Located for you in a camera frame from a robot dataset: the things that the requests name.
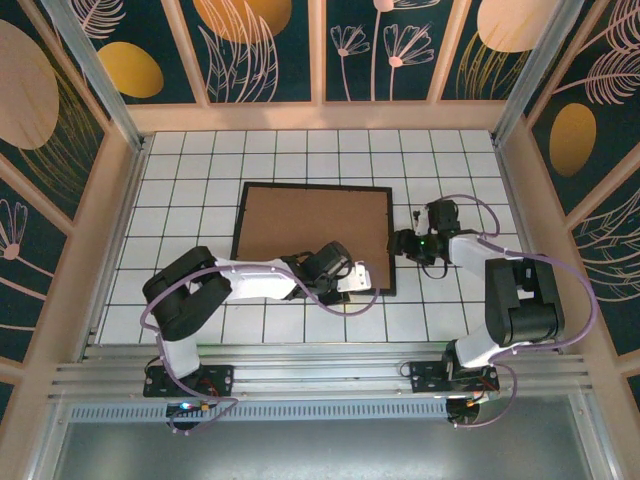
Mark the brown backing board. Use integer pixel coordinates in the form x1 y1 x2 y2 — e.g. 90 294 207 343
234 187 392 292

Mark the black picture frame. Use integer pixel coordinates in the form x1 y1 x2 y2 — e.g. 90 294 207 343
229 181 400 298

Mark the black electronics module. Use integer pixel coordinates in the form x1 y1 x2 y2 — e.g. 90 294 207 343
164 398 225 419
446 391 501 427

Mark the grey metal panel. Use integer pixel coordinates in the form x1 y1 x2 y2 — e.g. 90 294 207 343
27 394 624 480

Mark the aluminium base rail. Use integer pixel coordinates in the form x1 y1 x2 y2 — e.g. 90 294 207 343
47 341 596 402

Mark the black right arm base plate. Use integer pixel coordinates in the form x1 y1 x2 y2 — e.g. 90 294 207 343
408 360 501 395

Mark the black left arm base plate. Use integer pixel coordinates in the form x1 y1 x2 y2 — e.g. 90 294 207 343
143 363 236 400

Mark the slotted grey cable duct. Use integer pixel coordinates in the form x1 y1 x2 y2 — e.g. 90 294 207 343
67 401 451 425

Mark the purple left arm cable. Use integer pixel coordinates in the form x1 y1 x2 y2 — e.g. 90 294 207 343
139 264 380 436

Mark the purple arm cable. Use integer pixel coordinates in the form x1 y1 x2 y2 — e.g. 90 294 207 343
452 193 600 430
139 264 380 436

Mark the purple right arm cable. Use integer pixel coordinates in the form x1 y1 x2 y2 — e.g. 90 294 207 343
452 193 600 430

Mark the aluminium corner post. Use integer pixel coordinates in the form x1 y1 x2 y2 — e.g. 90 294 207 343
490 0 587 149
39 0 151 154

